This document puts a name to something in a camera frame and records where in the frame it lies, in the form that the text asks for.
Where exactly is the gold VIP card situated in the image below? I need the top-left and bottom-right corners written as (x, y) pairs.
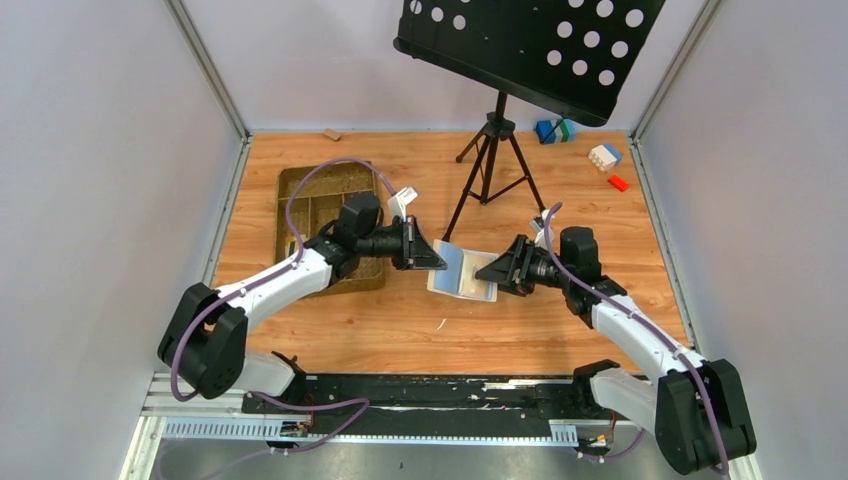
top-left (282, 237), bottom-right (297, 258)

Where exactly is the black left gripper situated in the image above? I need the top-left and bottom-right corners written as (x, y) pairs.
top-left (358, 216), bottom-right (448, 271)

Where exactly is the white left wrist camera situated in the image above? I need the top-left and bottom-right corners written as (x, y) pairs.
top-left (387, 186), bottom-right (418, 220)

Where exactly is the red toy block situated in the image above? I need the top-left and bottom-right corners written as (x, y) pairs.
top-left (608, 175), bottom-right (630, 192)

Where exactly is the white blue toy block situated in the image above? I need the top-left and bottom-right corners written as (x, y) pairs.
top-left (588, 143), bottom-right (623, 172)

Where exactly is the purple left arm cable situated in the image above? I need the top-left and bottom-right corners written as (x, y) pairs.
top-left (170, 157), bottom-right (399, 454)

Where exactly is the white slotted cable duct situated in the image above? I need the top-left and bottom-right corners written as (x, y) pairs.
top-left (161, 417), bottom-right (579, 447)

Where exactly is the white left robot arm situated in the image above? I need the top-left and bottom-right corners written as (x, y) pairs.
top-left (157, 187), bottom-right (447, 413)

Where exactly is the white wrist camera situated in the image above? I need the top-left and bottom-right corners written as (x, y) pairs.
top-left (387, 186), bottom-right (418, 220)
top-left (530, 209), bottom-right (554, 250)

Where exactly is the black music stand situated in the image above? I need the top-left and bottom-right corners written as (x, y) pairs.
top-left (393, 0), bottom-right (664, 240)

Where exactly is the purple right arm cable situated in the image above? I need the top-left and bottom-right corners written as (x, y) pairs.
top-left (541, 201), bottom-right (730, 476)

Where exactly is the beige leather card holder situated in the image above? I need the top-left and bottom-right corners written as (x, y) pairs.
top-left (427, 240), bottom-right (498, 303)

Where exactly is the woven straw divided tray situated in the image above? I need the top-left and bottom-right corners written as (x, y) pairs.
top-left (274, 162), bottom-right (380, 263)

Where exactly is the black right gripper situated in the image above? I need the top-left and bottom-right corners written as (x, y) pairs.
top-left (475, 235), bottom-right (572, 297)

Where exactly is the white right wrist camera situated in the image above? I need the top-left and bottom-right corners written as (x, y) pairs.
top-left (530, 209), bottom-right (554, 250)

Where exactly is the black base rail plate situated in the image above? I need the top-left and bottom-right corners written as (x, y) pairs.
top-left (240, 372), bottom-right (639, 427)

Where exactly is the small wooden block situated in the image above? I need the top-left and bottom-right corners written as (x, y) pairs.
top-left (323, 128), bottom-right (343, 142)

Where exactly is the blue green toy block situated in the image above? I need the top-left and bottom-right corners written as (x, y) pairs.
top-left (534, 118), bottom-right (577, 145)

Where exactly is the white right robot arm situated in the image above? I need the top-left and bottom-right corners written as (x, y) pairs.
top-left (475, 226), bottom-right (757, 475)

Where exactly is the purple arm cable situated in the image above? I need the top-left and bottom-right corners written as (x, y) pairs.
top-left (170, 157), bottom-right (399, 454)
top-left (541, 201), bottom-right (730, 476)

